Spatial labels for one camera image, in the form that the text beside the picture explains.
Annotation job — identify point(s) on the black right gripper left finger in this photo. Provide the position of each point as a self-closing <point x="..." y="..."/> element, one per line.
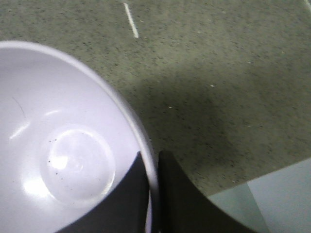
<point x="124" y="210"/>

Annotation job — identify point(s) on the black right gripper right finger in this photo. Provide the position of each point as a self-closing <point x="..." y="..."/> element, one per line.
<point x="184" y="209"/>

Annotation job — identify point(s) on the purple plastic bowl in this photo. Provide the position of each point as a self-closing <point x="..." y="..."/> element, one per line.
<point x="67" y="139"/>

